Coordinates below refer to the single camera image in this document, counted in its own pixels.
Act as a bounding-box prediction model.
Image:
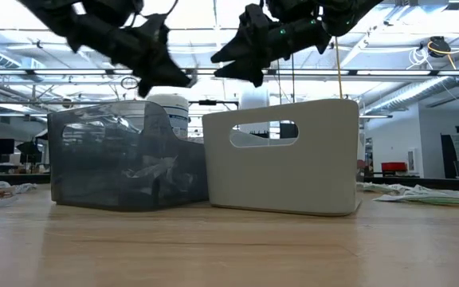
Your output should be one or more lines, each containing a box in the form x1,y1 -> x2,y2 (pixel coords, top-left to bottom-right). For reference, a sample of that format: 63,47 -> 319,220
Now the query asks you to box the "red box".
381,161 -> 408,175

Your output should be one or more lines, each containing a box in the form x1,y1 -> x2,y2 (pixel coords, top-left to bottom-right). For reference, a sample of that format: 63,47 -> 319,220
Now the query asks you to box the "white ribbed ceiling duct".
363,77 -> 440,116

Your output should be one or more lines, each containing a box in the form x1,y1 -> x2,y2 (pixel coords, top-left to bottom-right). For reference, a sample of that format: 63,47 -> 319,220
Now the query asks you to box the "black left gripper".
68,14 -> 193,99

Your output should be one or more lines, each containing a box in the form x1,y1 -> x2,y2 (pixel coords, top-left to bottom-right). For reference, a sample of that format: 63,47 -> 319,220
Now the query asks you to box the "white wipes canister blue label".
146,93 -> 190,140

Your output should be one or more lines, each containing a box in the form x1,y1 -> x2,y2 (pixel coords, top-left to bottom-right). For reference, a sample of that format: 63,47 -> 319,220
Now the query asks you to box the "black horizontal rail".
0,99 -> 240,108

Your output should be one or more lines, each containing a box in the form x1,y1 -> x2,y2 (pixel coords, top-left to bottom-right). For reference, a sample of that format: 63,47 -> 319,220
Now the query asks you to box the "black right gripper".
210,3 -> 332,88

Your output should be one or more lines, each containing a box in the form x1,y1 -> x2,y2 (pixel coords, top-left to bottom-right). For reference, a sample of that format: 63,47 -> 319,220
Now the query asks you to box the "black hanging cable loop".
120,76 -> 140,91

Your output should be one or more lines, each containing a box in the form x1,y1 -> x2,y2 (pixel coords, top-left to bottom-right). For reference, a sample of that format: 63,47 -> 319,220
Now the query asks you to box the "black ceiling cable reel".
427,35 -> 453,55

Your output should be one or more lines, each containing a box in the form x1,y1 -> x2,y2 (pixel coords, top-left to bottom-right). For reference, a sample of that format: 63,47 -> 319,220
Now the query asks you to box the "light grey plastic bin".
202,98 -> 362,218

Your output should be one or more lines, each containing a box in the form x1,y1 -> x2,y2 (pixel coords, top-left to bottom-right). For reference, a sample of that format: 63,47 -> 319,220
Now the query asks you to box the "yellow hanging cable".
334,36 -> 344,100

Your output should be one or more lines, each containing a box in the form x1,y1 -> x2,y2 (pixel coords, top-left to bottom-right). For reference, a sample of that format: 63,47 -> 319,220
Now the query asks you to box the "white alcohol pad packet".
127,156 -> 179,180

